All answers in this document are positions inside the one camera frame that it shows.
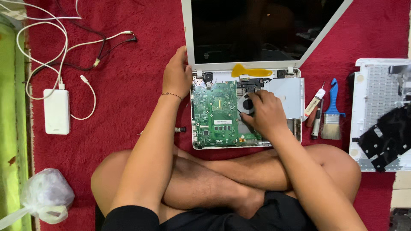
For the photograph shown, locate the yellow plastic pry tool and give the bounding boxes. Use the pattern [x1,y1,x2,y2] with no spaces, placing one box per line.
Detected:
[231,64,273,78]

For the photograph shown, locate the person's leg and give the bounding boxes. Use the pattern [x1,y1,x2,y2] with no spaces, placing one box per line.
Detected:
[91,146,267,222]
[173,143,363,206]

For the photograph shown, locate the person's left leg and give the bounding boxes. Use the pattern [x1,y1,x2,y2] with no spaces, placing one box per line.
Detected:
[91,146,267,222]

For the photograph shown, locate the thin beaded bracelet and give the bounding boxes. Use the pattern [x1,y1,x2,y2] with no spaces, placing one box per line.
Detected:
[160,92,183,102]

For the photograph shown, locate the clear knotted plastic bag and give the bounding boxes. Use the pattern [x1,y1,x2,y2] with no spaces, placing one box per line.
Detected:
[0,168,76,230]

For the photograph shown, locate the short white cable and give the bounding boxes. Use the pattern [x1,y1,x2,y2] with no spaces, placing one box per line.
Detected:
[70,75,97,121]

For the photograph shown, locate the red carpet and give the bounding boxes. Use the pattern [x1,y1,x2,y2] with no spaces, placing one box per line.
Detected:
[23,0,411,231]

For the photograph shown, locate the black silver screwdriver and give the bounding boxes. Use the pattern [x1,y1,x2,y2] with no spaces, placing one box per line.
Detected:
[311,99,324,140]

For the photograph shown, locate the black shirt sleeve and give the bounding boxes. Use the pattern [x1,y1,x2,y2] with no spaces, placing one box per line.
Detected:
[101,205,161,231]

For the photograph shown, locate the green floor mat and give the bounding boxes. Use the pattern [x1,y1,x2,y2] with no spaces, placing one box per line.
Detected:
[0,14,33,231]

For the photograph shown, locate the blue handled paint brush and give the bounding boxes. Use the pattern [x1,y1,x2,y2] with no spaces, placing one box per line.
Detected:
[320,78,347,141]

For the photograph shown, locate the person's right hand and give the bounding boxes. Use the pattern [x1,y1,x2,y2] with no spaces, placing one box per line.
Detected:
[239,89,290,139]

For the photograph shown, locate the black laptop cooling fan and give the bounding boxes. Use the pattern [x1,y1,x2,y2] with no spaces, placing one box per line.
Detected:
[237,92,259,117]

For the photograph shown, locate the white cable with metal plug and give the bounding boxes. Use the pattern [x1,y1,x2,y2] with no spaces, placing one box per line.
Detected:
[60,30,134,84]

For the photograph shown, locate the white laptop keyboard cover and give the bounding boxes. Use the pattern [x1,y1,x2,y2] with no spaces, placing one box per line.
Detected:
[348,58,411,172]

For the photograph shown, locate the white power bank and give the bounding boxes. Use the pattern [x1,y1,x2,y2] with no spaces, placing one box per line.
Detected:
[43,89,71,135]

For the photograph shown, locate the person's right leg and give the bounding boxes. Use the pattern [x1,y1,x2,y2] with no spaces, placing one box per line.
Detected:
[173,143,363,206]

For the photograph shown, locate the long looped white cable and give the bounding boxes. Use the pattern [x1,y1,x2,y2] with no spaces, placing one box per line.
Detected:
[0,0,81,100]

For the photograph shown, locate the black plastic film sheet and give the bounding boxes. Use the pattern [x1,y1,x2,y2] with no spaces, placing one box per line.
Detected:
[352,103,411,172]

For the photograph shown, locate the thin black cable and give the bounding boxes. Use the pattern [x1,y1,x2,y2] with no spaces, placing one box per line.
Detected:
[23,0,138,84]

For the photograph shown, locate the green laptop motherboard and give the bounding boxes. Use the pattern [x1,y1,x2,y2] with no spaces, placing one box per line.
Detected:
[192,80,262,148]

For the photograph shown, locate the silver laptop drive bay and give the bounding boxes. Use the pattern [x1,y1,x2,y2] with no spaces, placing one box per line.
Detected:
[263,78,304,120]

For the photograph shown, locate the person's left hand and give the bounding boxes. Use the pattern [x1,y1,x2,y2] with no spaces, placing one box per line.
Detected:
[162,46,193,99]

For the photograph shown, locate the white laptop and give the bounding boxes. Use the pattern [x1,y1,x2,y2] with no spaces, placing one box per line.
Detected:
[181,0,354,150]

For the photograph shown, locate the white orange tube tool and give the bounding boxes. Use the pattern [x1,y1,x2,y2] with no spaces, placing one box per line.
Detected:
[304,81,327,118]

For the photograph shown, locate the black shorts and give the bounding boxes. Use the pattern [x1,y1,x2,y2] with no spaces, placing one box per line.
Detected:
[95,191,319,231]

